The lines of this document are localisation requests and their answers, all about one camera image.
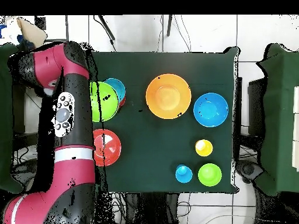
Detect large green bowl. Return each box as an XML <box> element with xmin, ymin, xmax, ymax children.
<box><xmin>89</xmin><ymin>81</ymin><xmax>120</xmax><ymax>123</ymax></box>

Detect dark green table cloth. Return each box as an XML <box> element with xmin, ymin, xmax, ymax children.
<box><xmin>89</xmin><ymin>46</ymin><xmax>240</xmax><ymax>194</ymax></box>

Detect large blue bowl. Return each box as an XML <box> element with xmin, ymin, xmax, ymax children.
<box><xmin>193</xmin><ymin>92</ymin><xmax>230</xmax><ymax>128</ymax></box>

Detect black stool frame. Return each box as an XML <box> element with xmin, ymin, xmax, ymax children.
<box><xmin>12</xmin><ymin>79</ymin><xmax>40</xmax><ymax>151</ymax></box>

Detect small green bowl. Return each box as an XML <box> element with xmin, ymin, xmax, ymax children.
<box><xmin>197</xmin><ymin>163</ymin><xmax>222</xmax><ymax>187</ymax></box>

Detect black tripod leg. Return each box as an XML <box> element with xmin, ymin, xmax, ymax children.
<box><xmin>93</xmin><ymin>15</ymin><xmax>117</xmax><ymax>42</ymax></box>
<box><xmin>166</xmin><ymin>15</ymin><xmax>173</xmax><ymax>37</ymax></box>

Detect wide red bowl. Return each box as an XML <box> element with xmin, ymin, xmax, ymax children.
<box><xmin>92</xmin><ymin>128</ymin><xmax>122</xmax><ymax>167</ymax></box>

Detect cardboard box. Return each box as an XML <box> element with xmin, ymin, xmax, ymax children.
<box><xmin>0</xmin><ymin>15</ymin><xmax>48</xmax><ymax>47</ymax></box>

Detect white box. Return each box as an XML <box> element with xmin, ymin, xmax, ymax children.
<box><xmin>291</xmin><ymin>85</ymin><xmax>299</xmax><ymax>172</ymax></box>

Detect large orange bowl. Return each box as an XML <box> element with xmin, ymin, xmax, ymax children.
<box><xmin>145</xmin><ymin>73</ymin><xmax>193</xmax><ymax>120</ymax></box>

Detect dark blue cloth bundle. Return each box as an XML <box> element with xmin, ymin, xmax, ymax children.
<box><xmin>17</xmin><ymin>34</ymin><xmax>37</xmax><ymax>48</ymax></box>

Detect tangle of floor cables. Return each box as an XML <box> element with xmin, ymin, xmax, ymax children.
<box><xmin>12</xmin><ymin>146</ymin><xmax>127</xmax><ymax>224</ymax></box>

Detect blue cup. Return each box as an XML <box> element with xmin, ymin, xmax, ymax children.
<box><xmin>175</xmin><ymin>163</ymin><xmax>194</xmax><ymax>184</ymax></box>

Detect green cloth side table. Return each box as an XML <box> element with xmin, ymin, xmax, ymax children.
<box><xmin>0</xmin><ymin>43</ymin><xmax>24</xmax><ymax>194</ymax></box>
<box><xmin>255</xmin><ymin>43</ymin><xmax>299</xmax><ymax>197</ymax></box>

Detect yellow cup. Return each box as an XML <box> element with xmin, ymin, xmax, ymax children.
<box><xmin>194</xmin><ymin>139</ymin><xmax>214</xmax><ymax>158</ymax></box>

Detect small blue bowl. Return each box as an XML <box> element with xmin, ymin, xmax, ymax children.
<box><xmin>103</xmin><ymin>78</ymin><xmax>126</xmax><ymax>107</ymax></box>

